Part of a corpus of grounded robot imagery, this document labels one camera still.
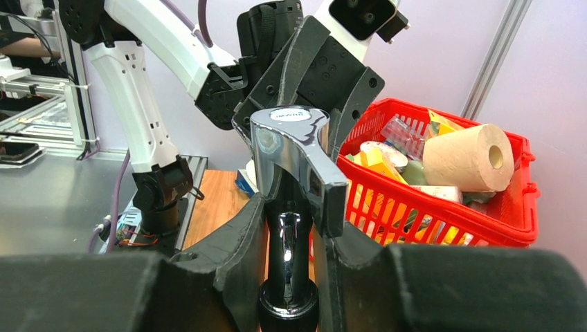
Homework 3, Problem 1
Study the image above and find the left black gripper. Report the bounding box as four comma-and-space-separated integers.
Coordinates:
232, 1, 385, 160

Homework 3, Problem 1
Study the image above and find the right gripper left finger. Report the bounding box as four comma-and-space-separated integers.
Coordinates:
1, 194, 267, 331

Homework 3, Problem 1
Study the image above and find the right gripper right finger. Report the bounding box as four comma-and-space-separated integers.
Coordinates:
313, 223, 586, 331

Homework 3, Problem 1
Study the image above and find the red plastic shopping basket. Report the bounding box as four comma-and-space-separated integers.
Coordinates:
337, 98, 540, 248

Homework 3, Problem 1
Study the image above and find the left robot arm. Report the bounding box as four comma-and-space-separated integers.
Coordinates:
58, 1, 383, 235

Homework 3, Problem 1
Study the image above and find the blue razor box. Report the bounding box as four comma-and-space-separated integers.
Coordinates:
235, 160, 258, 198

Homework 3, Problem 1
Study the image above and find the orange patterned box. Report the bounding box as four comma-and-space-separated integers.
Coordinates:
424, 109, 464, 141

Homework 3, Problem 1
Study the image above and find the brown toilet paper roll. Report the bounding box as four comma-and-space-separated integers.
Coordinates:
422, 124, 514, 192

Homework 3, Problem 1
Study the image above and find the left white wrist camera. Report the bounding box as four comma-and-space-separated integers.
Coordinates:
314, 0, 410, 62

